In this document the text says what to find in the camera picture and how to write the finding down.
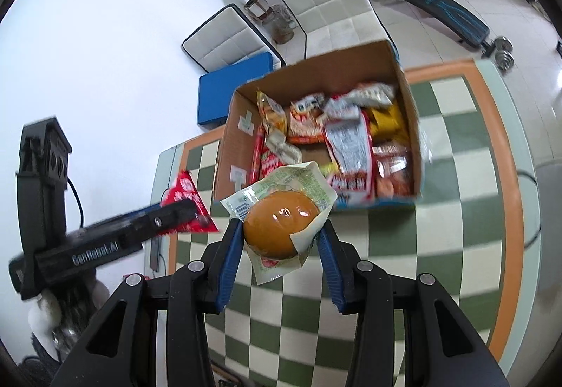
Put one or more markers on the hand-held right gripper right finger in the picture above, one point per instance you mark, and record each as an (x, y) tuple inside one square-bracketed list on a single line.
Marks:
[(331, 268)]

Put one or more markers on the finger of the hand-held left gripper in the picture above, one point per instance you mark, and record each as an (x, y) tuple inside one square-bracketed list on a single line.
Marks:
[(162, 220)]

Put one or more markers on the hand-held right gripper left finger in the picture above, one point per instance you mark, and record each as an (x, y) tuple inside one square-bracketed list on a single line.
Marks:
[(228, 268)]

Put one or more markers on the red triangular snack packet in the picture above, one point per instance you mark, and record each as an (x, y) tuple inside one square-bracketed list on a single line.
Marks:
[(186, 191)]

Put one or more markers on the burger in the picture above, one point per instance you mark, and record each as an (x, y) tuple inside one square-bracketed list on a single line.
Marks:
[(281, 216)]

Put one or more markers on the cardboard box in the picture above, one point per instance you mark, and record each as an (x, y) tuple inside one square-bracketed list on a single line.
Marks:
[(226, 150)]

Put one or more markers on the person's left forearm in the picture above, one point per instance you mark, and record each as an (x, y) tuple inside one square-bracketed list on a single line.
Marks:
[(77, 308)]

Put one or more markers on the red sausage packet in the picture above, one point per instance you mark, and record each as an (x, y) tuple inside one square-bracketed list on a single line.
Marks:
[(393, 156), (393, 185)]

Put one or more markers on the red green snack packet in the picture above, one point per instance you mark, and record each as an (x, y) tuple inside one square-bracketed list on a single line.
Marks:
[(272, 163)]

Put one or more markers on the red stick snack packet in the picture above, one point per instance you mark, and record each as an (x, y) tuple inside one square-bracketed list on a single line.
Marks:
[(257, 154)]

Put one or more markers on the silver red-edged snack packet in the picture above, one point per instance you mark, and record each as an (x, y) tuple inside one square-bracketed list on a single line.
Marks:
[(349, 141)]

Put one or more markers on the red orange snack bag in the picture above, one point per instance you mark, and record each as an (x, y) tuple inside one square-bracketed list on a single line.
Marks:
[(305, 123)]

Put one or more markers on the blue foam mat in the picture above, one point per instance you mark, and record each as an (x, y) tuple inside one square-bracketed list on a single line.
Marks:
[(228, 88)]

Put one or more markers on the yellow chip bag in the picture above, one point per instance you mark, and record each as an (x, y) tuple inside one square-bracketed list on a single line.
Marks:
[(272, 115)]

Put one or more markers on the yellow snack packet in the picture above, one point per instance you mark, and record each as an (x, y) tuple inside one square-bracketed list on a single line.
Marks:
[(388, 121)]

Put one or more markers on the red white snack packet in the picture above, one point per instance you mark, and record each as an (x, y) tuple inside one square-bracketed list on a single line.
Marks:
[(342, 106)]

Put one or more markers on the small white cushioned chair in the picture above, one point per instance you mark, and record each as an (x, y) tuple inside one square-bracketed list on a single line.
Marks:
[(224, 38)]

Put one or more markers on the grey sofa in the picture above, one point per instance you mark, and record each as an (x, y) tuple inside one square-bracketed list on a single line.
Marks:
[(549, 202)]

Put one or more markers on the wooden stool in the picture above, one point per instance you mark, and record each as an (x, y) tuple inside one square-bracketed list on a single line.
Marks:
[(259, 9)]

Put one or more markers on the chrome dumbbell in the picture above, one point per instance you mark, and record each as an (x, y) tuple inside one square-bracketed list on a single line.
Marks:
[(504, 45), (506, 61)]

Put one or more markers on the black sit-up bench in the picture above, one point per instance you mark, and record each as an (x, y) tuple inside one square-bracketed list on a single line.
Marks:
[(439, 5)]

